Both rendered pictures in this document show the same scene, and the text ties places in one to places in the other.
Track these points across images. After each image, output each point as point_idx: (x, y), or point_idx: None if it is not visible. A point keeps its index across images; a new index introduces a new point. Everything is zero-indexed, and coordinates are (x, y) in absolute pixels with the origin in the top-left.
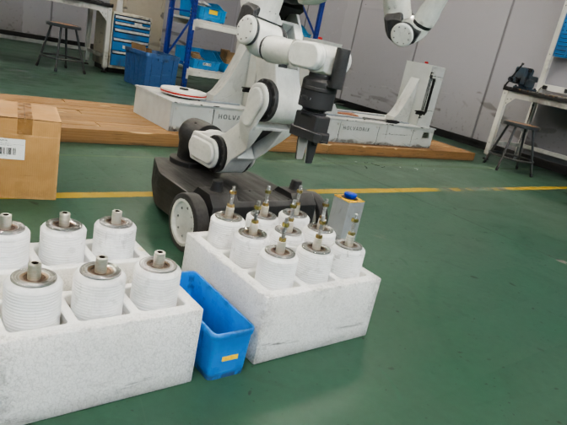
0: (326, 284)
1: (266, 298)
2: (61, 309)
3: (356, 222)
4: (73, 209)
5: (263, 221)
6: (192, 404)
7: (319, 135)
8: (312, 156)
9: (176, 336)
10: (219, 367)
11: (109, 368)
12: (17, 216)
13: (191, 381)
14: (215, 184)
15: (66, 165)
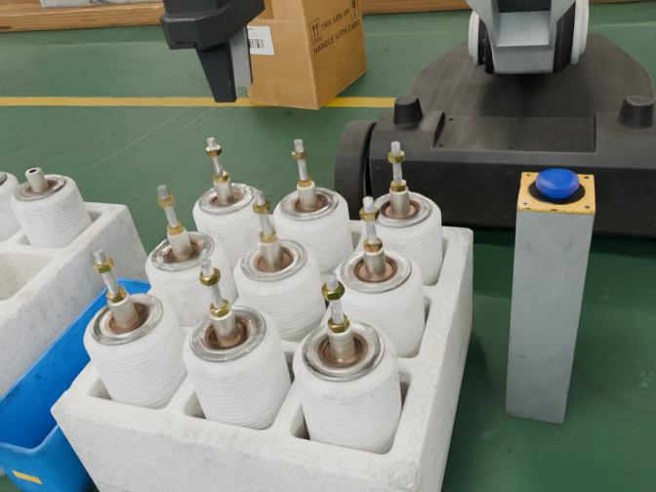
0: (218, 433)
1: (51, 408)
2: None
3: (327, 299)
4: (318, 126)
5: (281, 221)
6: None
7: (164, 22)
8: (225, 83)
9: None
10: (20, 481)
11: None
12: (241, 133)
13: (5, 477)
14: (395, 108)
15: (415, 51)
